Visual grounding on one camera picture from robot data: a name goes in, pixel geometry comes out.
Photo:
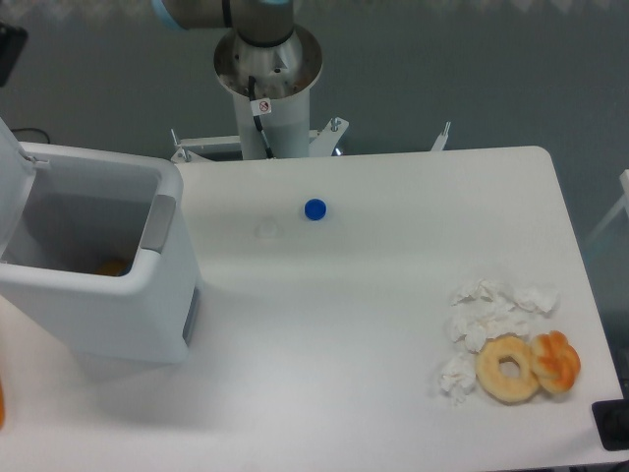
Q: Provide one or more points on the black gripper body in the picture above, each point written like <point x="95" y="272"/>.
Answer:
<point x="12" y="42"/>

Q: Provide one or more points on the white trash can lid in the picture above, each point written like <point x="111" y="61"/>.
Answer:
<point x="18" y="172"/>

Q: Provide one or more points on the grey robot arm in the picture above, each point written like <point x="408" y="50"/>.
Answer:
<point x="263" y="23"/>

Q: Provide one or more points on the white trash can body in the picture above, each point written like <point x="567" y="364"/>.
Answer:
<point x="90" y="207"/>

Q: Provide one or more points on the orange item inside trash can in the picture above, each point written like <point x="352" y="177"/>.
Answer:
<point x="113" y="268"/>

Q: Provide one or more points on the clear plastic cap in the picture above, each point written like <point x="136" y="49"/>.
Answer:
<point x="268" y="229"/>

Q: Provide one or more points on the blue bottle cap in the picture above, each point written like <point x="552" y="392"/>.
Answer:
<point x="315" y="209"/>

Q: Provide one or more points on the orange object at left edge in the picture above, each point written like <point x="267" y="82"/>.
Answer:
<point x="3" y="405"/>

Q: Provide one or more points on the large crumpled white tissue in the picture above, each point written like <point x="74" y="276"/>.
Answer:
<point x="486" y="309"/>

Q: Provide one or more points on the small crumpled white tissue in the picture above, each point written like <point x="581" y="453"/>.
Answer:
<point x="457" y="378"/>

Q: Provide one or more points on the orange glazed twisted bread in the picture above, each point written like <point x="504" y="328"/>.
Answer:
<point x="555" y="362"/>

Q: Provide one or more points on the black device at table corner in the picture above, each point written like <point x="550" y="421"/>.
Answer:
<point x="611" y="417"/>

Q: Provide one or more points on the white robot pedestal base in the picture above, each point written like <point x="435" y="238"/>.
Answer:
<point x="271" y="93"/>

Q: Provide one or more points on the white table bracket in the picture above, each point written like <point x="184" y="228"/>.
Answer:
<point x="442" y="138"/>

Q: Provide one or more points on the plain ring donut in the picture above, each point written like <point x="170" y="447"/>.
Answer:
<point x="503" y="368"/>

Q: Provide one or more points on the white frame at right edge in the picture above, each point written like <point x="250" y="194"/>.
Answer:
<point x="611" y="224"/>

